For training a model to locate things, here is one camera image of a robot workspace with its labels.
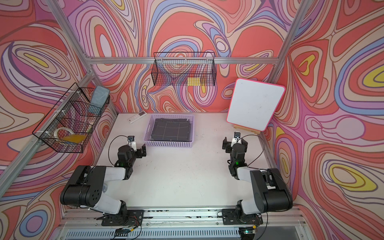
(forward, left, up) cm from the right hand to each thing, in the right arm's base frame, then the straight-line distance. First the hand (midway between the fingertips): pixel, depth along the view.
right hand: (234, 141), depth 91 cm
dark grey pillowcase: (+15, +41, -5) cm, 44 cm away
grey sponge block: (+16, +77, +26) cm, 83 cm away
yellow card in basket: (-10, +80, +22) cm, 83 cm away
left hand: (+2, +61, -2) cm, 61 cm away
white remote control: (+32, +68, -7) cm, 76 cm away
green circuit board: (-44, +62, -10) cm, 76 cm away
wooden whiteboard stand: (+12, -12, -4) cm, 18 cm away
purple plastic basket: (+12, +56, -3) cm, 58 cm away
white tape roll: (-9, +88, +25) cm, 91 cm away
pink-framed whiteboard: (+22, -15, +10) cm, 29 cm away
